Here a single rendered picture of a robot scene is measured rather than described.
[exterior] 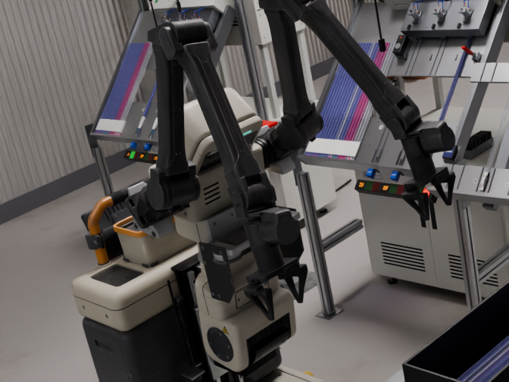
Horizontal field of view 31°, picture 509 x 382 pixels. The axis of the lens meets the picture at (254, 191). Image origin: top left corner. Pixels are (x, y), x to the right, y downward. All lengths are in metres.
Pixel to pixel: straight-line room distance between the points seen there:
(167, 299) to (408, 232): 1.46
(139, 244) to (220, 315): 0.34
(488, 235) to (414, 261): 0.41
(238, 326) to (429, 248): 1.51
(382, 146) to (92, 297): 1.29
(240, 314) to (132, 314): 0.31
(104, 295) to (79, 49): 3.96
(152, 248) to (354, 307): 1.49
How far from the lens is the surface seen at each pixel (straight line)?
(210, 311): 2.44
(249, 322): 2.42
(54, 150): 6.26
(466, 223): 3.20
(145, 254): 2.60
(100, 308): 2.59
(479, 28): 3.33
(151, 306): 2.58
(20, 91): 6.11
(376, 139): 3.38
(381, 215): 3.84
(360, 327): 3.74
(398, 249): 3.86
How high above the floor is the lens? 1.81
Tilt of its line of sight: 19 degrees down
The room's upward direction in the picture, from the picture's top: 12 degrees counter-clockwise
